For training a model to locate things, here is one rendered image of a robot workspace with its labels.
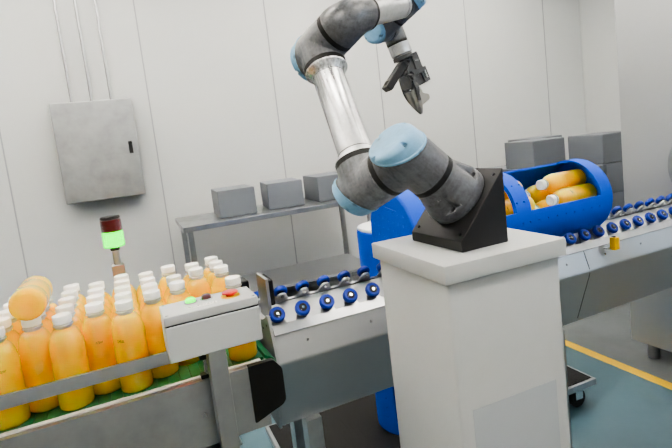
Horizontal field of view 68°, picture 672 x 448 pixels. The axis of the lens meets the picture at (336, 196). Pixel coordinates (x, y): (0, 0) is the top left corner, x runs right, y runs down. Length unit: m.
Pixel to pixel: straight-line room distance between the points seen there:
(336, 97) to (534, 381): 0.80
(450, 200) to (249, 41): 4.02
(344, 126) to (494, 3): 5.28
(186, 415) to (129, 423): 0.12
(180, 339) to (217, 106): 3.82
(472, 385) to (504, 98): 5.35
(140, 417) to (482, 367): 0.76
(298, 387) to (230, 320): 0.44
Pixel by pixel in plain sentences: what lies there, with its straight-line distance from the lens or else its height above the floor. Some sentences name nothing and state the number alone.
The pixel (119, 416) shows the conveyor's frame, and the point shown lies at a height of 0.87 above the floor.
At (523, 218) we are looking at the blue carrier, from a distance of 1.78.
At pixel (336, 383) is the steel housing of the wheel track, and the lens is 1.56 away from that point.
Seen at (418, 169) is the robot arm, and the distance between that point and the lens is 1.07.
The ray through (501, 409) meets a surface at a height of 0.81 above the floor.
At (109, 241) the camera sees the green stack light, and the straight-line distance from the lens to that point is 1.75.
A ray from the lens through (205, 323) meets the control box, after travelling 1.12.
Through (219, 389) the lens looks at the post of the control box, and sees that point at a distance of 1.21.
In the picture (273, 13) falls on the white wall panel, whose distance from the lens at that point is 5.10.
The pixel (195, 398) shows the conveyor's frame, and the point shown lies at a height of 0.86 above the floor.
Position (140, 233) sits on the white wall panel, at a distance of 4.76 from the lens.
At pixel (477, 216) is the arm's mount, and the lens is 1.12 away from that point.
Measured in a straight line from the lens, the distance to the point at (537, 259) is 1.16.
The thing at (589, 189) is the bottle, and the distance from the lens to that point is 2.10.
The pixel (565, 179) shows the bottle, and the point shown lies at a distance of 2.07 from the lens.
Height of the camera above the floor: 1.42
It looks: 7 degrees down
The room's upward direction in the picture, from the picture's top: 7 degrees counter-clockwise
